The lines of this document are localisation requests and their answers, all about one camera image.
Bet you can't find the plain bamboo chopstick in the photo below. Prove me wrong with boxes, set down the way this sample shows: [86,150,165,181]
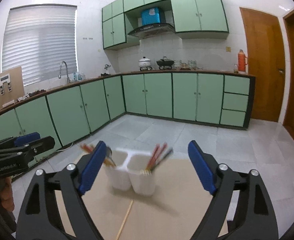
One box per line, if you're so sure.
[103,158,116,167]

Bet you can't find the red patterned bamboo chopstick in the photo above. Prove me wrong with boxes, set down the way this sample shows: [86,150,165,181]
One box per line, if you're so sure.
[80,144,95,154]

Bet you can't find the metal spoon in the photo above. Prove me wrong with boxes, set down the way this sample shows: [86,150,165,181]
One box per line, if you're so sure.
[106,147,112,160]

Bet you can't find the black chopstick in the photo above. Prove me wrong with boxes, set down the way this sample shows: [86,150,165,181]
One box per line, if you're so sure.
[150,147,174,172]

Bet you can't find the cream plastic fork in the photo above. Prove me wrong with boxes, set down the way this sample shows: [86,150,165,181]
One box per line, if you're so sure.
[140,170,151,176]

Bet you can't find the chrome kitchen faucet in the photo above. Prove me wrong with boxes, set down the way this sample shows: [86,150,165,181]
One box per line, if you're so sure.
[58,61,71,84]

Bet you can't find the green lower kitchen cabinets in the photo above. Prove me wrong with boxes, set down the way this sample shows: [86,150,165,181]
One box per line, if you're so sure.
[0,71,255,148]

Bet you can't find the person's left hand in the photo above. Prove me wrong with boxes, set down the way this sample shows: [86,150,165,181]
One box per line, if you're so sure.
[0,177,15,212]

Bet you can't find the white double utensil holder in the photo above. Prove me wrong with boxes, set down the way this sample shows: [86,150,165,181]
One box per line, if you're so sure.
[104,148,156,197]

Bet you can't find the cardboard box with picture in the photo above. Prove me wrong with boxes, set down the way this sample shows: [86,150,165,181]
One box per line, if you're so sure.
[0,67,25,109]

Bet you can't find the metal kettle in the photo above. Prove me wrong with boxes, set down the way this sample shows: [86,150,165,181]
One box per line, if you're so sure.
[101,64,111,76]

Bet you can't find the white window blinds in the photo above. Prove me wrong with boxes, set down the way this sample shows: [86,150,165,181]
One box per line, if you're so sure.
[1,4,78,86]

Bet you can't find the white cooking pot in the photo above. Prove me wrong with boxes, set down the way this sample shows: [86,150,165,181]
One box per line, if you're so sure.
[138,57,152,71]

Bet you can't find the small glass jar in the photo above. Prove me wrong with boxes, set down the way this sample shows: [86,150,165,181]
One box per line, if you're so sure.
[234,64,238,73]

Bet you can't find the glass jars on counter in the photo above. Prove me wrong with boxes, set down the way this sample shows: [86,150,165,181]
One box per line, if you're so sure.
[174,60,203,70]

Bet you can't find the black wok with lid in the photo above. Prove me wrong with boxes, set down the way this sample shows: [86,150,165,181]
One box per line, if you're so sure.
[156,56,174,70]

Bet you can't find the orange thermos flask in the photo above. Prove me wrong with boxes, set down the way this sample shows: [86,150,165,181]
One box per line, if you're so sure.
[237,49,247,73]

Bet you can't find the black range hood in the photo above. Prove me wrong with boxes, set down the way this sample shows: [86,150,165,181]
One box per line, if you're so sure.
[128,23,175,39]

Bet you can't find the blue box on hood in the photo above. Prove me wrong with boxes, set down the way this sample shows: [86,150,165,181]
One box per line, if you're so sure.
[141,7,165,25]

